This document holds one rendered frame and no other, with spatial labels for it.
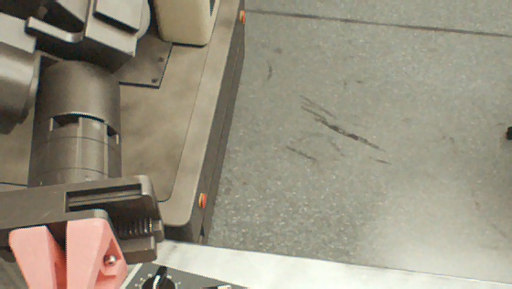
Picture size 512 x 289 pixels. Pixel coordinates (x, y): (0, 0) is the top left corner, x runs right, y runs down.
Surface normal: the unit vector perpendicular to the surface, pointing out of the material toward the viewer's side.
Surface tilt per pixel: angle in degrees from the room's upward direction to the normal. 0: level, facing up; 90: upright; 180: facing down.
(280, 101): 0
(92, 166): 32
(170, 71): 0
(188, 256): 0
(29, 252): 22
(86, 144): 27
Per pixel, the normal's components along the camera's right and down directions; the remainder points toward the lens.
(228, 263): 0.02, -0.55
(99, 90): 0.66, -0.49
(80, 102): 0.30, -0.55
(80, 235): 0.07, -0.20
